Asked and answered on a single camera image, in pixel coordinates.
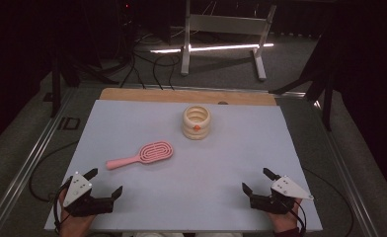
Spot hand-held gripper cable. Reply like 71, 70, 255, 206
279, 198, 308, 237
52, 177, 74, 233

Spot black stand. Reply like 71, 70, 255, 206
48, 45, 120, 119
269, 31, 337, 132

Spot white metal stand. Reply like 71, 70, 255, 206
180, 0, 277, 82

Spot left hand-held gripper cable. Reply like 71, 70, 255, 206
52, 177, 74, 233

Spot right hand-held gripper cable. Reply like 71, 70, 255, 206
279, 198, 308, 237

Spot black floor cable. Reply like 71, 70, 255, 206
28, 140, 80, 203
301, 167, 355, 237

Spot aluminium floor rail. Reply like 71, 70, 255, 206
313, 98, 382, 237
0, 88, 79, 237

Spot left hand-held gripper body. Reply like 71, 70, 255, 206
62, 171, 115, 218

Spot bundle of black cables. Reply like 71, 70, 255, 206
119, 48, 184, 91

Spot person's left hand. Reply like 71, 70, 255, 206
57, 189, 96, 237

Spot pink hairbrush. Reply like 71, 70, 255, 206
106, 140, 175, 171

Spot white table mat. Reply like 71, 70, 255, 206
43, 99, 324, 233

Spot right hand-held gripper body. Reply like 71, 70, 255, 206
249, 175, 315, 215

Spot person's right hand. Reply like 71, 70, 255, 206
268, 197, 303, 235

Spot white light strip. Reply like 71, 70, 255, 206
149, 42, 275, 54

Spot person's white trousers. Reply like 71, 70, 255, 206
121, 231, 245, 237

